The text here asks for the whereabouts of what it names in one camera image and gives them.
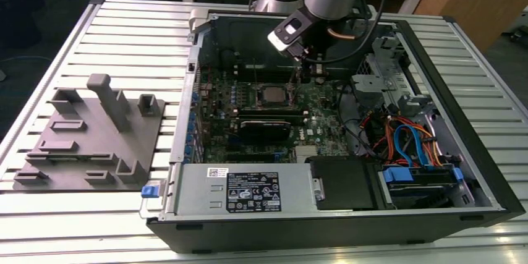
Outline CPU socket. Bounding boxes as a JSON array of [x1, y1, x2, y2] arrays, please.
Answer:
[[253, 82, 304, 111]]

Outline black RAM slot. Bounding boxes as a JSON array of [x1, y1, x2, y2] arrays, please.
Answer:
[[237, 115, 309, 124], [237, 108, 309, 117]]

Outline black expansion slot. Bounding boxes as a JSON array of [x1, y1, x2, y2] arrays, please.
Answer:
[[224, 151, 285, 162]]

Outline black plastic cover box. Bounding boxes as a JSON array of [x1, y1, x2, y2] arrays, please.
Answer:
[[307, 156, 388, 212]]

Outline silver metal drive cage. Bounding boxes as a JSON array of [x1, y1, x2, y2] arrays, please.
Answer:
[[349, 36, 439, 129]]

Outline RAM stick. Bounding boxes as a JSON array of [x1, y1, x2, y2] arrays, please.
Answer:
[[237, 63, 299, 72]]

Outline green motherboard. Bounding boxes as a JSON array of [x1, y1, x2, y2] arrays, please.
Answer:
[[197, 66, 360, 164]]

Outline black graphics card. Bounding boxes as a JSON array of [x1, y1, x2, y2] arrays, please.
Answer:
[[239, 118, 292, 144]]

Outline silver chipset heatsink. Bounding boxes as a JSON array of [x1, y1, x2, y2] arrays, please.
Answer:
[[295, 145, 323, 156]]

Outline hard disk in blue carrier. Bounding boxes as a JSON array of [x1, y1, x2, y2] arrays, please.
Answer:
[[380, 166, 464, 209]]

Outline chair wheel base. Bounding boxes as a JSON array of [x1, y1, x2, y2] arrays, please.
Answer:
[[509, 10, 528, 44]]

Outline silver power supply unit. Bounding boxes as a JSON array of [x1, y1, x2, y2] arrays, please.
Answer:
[[159, 163, 327, 220]]

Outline black open PC case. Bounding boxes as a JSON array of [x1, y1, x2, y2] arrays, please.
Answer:
[[137, 7, 525, 254]]

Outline blue plastic latch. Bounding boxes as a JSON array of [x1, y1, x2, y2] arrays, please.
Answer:
[[140, 185, 160, 199]]

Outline grey parts rack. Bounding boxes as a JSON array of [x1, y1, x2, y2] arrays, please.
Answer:
[[12, 74, 165, 192]]

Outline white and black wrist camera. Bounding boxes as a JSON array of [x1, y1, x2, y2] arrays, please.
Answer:
[[267, 9, 321, 61]]

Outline black looped cable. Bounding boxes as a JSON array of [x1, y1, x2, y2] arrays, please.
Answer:
[[336, 80, 380, 158]]

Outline grey case latch handle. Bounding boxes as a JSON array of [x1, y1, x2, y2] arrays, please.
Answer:
[[187, 9, 212, 42]]

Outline blue data cable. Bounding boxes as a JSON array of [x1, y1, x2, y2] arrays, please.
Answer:
[[393, 124, 432, 169]]

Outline orange power wire bundle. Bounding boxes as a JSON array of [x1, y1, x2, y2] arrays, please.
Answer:
[[383, 115, 449, 168]]

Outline blue floor cable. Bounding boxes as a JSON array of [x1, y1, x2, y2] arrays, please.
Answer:
[[0, 56, 57, 64]]

